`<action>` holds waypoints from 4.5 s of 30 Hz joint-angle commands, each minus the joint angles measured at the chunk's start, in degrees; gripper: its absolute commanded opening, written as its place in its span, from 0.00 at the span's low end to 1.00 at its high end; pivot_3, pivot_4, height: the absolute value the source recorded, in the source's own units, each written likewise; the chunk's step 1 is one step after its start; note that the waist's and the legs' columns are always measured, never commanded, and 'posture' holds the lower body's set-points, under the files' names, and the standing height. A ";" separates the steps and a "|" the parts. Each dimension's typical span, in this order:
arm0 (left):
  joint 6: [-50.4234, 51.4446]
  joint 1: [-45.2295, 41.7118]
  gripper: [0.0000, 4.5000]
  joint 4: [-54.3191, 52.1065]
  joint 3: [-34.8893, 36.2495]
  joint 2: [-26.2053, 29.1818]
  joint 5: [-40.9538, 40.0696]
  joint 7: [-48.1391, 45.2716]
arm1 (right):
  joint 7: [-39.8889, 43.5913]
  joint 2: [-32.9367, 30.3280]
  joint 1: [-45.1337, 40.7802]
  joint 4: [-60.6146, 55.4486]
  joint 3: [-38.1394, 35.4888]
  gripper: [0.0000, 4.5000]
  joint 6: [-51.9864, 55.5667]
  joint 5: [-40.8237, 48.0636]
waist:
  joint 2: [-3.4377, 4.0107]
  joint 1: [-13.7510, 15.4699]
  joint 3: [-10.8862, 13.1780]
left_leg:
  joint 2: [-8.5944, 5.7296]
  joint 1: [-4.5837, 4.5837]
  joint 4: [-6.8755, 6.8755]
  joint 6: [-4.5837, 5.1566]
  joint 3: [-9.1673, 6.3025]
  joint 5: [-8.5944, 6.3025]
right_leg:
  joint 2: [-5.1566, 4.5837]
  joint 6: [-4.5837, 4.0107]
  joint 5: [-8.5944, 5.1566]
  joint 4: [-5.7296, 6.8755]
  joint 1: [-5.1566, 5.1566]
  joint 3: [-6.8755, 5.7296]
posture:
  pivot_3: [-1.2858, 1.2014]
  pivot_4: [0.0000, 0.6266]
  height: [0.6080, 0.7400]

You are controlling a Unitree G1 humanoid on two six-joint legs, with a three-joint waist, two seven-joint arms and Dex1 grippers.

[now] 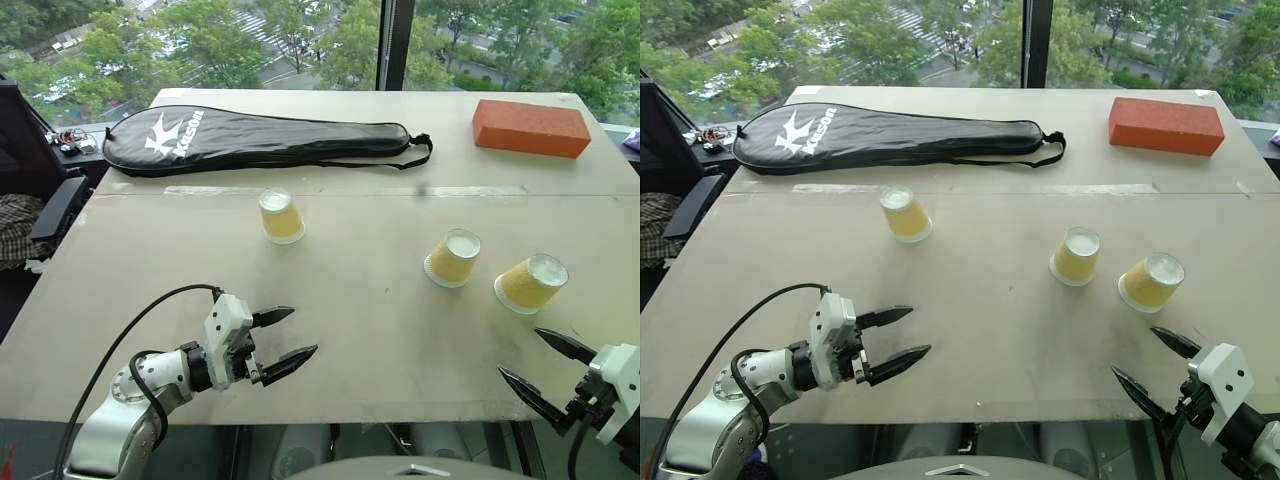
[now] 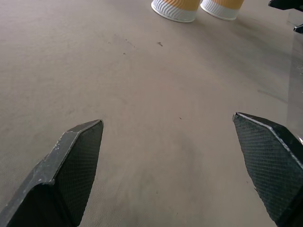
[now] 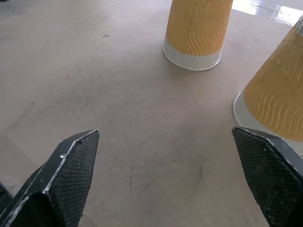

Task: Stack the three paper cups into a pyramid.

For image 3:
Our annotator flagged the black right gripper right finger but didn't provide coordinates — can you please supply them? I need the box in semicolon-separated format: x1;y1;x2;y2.
231;126;303;227

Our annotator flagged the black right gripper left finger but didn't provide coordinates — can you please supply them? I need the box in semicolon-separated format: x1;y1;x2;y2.
0;129;100;227

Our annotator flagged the orange rippled paper cup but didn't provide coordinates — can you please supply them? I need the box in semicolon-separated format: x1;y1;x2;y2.
233;16;303;157
161;0;234;72

